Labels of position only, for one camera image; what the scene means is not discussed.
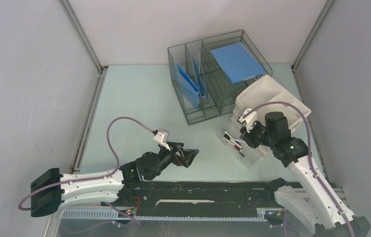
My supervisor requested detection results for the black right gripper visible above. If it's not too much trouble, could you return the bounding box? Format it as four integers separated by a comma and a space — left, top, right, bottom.
239, 119, 275, 149

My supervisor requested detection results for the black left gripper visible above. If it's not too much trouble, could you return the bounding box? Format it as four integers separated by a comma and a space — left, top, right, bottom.
147, 141, 198, 180

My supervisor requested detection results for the red cap marker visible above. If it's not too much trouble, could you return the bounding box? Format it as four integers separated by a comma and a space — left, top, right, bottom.
226, 138, 243, 152

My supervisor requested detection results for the black cap whiteboard marker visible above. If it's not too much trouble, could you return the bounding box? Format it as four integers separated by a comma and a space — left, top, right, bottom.
223, 130, 238, 143

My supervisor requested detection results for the white plastic drawer organizer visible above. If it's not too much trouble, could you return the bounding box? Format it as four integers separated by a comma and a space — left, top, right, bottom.
221, 74, 312, 167

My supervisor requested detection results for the blue folder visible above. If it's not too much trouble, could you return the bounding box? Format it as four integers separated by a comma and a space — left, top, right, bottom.
192, 58, 207, 100
210, 42, 266, 84
174, 62, 200, 109

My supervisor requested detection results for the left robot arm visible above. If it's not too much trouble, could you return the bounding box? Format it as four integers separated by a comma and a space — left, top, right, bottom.
30, 142, 200, 217

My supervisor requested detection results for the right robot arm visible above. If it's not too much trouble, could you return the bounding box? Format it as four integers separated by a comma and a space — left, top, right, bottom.
238, 109, 371, 237

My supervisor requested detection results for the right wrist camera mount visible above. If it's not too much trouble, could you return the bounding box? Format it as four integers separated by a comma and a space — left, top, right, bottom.
238, 108, 256, 125

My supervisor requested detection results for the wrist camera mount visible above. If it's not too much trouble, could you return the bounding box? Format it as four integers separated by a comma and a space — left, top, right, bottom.
238, 108, 256, 125
152, 129, 171, 151

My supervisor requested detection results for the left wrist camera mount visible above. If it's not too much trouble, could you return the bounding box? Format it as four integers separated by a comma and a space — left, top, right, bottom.
152, 129, 171, 151

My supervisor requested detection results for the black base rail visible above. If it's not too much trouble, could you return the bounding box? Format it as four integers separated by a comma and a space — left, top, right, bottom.
112, 178, 302, 219

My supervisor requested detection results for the green wire mesh organizer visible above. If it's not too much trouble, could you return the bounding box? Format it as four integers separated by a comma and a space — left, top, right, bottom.
167, 30, 273, 125

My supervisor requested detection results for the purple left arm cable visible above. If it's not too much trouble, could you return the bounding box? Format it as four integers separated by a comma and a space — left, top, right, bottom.
17, 116, 157, 235

